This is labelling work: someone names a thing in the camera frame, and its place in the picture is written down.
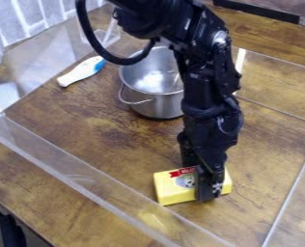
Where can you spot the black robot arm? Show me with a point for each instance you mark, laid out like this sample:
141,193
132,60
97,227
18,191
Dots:
198,38

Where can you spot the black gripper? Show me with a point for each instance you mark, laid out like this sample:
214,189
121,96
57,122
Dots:
210,132

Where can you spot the yellow butter block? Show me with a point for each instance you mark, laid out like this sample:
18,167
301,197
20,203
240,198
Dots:
176,186

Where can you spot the clear acrylic barrier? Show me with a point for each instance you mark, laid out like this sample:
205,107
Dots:
80,154

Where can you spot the black bar at table edge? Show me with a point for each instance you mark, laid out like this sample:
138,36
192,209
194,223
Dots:
261,11

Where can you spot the black table leg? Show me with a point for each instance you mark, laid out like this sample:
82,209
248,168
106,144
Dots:
12,232

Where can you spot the white curtain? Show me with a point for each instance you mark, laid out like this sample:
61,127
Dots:
25,18

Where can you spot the stainless steel pot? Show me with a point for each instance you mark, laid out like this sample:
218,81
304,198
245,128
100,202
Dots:
152,86

